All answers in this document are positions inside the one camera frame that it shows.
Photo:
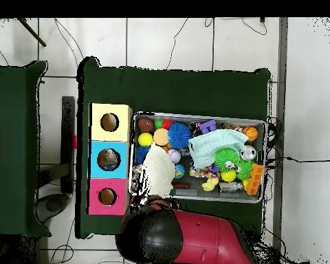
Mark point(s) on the cream knitted cloth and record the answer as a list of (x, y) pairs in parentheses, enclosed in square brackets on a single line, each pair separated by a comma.
[(159, 170)]

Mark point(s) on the light blue knitted cloth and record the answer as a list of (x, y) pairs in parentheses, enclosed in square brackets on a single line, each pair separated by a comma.
[(209, 145)]

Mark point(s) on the large green spiky ball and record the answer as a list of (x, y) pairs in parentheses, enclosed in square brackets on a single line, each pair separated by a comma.
[(226, 156)]

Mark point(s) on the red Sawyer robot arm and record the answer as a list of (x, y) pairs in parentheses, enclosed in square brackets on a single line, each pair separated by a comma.
[(203, 239)]

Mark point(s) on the shallow clear mesh bin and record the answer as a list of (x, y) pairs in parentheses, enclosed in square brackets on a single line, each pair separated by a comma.
[(222, 118)]

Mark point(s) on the white toy baseball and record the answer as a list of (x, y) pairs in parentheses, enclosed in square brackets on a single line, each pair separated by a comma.
[(174, 156)]

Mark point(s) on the large blue spiky ball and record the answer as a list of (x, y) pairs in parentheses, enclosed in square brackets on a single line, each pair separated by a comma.
[(179, 135)]

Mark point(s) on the yellow ball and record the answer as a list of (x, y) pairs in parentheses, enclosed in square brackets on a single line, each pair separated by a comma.
[(145, 139)]

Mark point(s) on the small blue spiky ball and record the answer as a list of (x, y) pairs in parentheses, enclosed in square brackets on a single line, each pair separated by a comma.
[(140, 154)]

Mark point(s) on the blue globe print ball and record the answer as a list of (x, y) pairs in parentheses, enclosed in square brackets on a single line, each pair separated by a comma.
[(180, 171)]

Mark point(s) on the brown toy football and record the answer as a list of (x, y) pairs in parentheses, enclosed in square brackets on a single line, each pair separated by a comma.
[(145, 124)]

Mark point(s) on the purple plastic block toy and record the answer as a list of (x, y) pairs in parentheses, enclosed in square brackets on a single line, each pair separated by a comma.
[(208, 127)]

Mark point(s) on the orange toy basketball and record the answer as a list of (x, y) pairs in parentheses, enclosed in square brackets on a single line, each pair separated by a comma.
[(250, 133)]

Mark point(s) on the orange plastic toy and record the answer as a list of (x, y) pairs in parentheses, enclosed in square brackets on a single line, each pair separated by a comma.
[(255, 178)]

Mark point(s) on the black panel stand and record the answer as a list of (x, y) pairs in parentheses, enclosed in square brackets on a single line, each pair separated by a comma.
[(68, 143)]

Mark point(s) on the dark green side table cloth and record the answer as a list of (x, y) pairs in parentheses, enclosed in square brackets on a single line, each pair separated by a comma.
[(11, 137)]

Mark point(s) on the black tripod leg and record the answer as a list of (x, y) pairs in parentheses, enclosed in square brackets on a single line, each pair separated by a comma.
[(31, 32)]

